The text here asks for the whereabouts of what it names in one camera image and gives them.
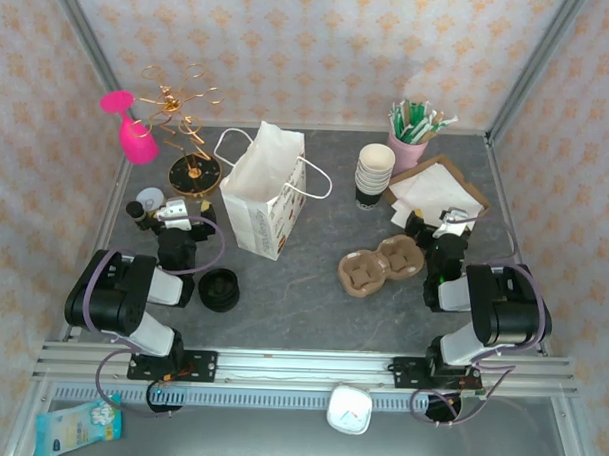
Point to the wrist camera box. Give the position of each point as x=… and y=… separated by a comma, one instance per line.
x=452, y=218
x=177, y=211

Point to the green white straws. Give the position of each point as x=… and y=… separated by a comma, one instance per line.
x=413, y=122

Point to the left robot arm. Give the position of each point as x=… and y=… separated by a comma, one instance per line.
x=117, y=291

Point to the pink straw holder cup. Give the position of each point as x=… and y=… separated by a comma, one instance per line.
x=407, y=151

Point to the white paper takeout bag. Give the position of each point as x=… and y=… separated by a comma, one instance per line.
x=258, y=186

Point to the brown cardboard cup carrier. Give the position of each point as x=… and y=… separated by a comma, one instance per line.
x=378, y=265

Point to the stacked paper cups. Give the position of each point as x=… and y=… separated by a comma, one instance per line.
x=374, y=163

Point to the blue wet wipes pack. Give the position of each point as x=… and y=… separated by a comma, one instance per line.
x=77, y=425

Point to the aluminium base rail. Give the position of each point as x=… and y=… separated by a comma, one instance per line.
x=304, y=368

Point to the black cup lid stack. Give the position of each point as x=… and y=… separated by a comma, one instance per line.
x=218, y=290

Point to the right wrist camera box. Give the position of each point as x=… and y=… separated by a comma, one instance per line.
x=452, y=218

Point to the pink plastic wine glass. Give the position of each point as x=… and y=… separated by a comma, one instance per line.
x=137, y=142

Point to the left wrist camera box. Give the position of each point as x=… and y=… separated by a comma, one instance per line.
x=177, y=211

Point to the aluminium frame post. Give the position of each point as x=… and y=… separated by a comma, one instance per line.
x=86, y=35
x=547, y=51

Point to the white round lid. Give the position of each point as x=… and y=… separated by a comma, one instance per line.
x=150, y=198

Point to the brown cardboard napkin tray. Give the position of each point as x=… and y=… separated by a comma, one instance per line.
x=473, y=191

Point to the small black cylinder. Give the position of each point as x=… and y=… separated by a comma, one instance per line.
x=135, y=209

